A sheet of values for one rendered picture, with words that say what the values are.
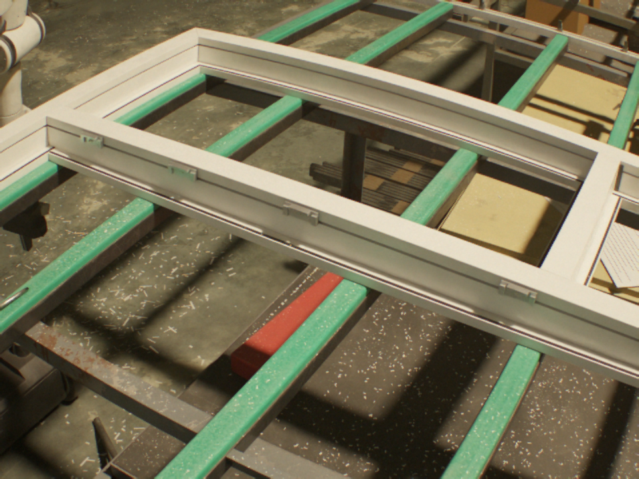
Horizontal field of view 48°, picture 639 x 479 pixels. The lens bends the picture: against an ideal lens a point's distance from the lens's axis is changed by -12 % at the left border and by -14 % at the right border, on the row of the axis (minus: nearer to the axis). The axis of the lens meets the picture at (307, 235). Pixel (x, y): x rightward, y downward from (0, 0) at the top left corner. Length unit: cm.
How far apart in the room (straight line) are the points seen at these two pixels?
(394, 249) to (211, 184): 27
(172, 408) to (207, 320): 140
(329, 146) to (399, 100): 177
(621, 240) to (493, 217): 29
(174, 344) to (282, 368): 134
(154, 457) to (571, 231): 66
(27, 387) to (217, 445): 112
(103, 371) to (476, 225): 87
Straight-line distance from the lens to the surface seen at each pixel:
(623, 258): 158
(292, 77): 148
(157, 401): 90
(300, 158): 304
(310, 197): 102
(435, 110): 136
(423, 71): 396
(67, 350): 98
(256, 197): 105
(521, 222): 161
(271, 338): 127
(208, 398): 123
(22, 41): 143
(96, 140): 122
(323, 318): 95
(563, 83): 238
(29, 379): 189
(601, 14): 259
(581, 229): 106
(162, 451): 116
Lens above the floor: 147
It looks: 34 degrees down
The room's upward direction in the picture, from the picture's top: 3 degrees clockwise
